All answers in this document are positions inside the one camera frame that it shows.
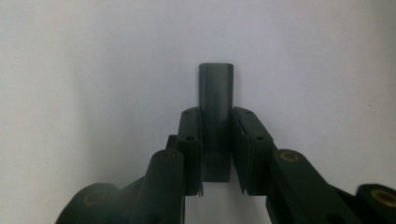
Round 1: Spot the small black rectangular block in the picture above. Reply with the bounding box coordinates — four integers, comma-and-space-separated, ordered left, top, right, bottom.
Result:
199, 63, 234, 183

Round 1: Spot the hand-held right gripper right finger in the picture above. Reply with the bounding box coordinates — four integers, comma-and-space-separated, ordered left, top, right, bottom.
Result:
232, 106, 276, 196

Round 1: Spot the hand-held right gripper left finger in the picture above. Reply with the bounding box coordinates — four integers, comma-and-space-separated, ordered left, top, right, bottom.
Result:
166, 106, 204, 197

